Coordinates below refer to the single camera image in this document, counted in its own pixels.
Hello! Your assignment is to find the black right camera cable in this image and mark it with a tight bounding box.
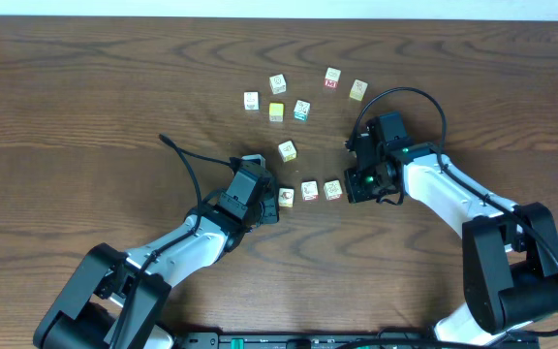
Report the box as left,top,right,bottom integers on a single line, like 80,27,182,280
345,86,558,338

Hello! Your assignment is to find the white red-print wooden block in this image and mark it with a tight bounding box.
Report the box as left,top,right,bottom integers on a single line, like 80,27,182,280
243,91,260,111

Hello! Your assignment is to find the pale yellow wooden block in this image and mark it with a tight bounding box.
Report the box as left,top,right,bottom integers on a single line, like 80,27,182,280
349,79,368,101

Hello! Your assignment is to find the acorn picture wooden block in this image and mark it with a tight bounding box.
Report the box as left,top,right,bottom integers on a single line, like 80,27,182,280
278,188,295,207

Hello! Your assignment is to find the red printed wooden block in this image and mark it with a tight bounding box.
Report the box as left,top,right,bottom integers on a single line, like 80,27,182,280
301,180,319,202

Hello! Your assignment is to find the yellow topped wooden block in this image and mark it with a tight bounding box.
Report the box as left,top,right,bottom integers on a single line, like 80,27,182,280
268,103,285,122

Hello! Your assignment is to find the yellow sided wooden block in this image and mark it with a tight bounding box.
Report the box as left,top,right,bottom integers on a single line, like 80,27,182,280
278,141,297,162

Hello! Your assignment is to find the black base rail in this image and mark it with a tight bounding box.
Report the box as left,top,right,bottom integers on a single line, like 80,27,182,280
162,325,542,349

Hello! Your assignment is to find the white circle-print wooden block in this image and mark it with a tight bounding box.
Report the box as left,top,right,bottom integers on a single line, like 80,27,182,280
269,74,287,95

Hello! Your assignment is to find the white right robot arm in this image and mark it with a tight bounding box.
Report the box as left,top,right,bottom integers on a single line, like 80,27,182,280
345,133,558,346

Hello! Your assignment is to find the red M wooden block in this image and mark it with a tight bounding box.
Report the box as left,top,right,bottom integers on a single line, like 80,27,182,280
324,67,341,89

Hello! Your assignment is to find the green lettered wooden block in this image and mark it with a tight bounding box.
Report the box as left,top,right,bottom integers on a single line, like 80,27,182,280
294,100,311,121

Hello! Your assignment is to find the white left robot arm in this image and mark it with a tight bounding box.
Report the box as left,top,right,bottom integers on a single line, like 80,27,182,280
33,179,279,349

